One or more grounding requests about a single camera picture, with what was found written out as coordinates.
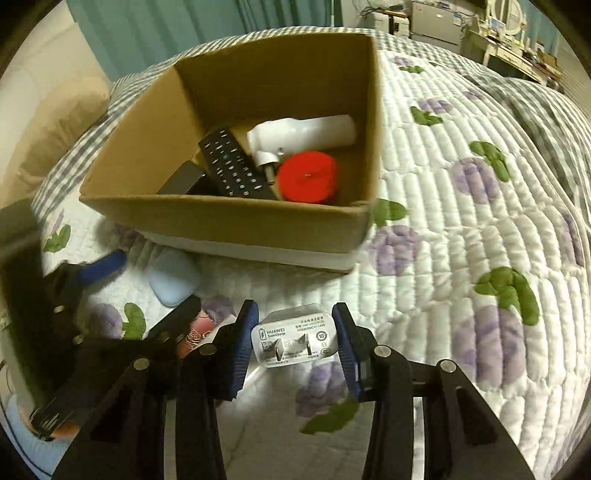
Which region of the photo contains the pink patterned small item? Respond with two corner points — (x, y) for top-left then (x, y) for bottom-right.
(177, 310), (219, 359)

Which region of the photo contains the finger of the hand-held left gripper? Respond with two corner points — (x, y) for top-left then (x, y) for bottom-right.
(139, 295), (204, 347)
(60, 250), (128, 289)

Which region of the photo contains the white spray bottle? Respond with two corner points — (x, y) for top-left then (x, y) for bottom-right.
(246, 114), (358, 180)

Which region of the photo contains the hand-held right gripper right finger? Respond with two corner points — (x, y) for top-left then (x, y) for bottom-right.
(331, 302), (536, 480)

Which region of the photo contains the brown cardboard box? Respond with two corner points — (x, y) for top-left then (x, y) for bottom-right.
(78, 31), (387, 274)

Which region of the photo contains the cluttered wooden desk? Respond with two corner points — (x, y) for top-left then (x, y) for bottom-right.
(480, 28), (565, 86)

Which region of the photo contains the black flat device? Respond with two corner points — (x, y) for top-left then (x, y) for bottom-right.
(156, 160), (219, 196)

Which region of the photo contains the red round lid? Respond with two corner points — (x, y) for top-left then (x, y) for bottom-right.
(276, 150), (341, 204)

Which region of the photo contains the black remote control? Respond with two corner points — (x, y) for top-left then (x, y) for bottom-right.
(198, 127), (278, 200)

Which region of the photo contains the beige pillow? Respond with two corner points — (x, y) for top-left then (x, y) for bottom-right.
(17, 76), (112, 188)

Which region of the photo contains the grey checkered bed sheet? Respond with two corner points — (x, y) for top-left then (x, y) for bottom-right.
(31, 27), (589, 222)

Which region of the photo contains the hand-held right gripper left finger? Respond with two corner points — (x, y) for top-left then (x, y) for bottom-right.
(53, 300), (260, 480)

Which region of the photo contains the teal curtain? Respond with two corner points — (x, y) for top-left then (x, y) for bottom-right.
(78, 0), (348, 85)

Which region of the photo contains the light blue earbuds case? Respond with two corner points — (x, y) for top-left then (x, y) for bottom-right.
(147, 251), (202, 308)

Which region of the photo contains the white desk fan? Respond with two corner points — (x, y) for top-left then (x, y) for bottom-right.
(484, 0), (528, 34)

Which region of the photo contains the white cabinet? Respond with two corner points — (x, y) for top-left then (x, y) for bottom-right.
(410, 0), (463, 48)

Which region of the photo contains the floral quilted blanket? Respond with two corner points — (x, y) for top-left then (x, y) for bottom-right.
(41, 46), (587, 480)

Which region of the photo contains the white phone charger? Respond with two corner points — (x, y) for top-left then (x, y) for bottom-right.
(250, 304), (341, 368)

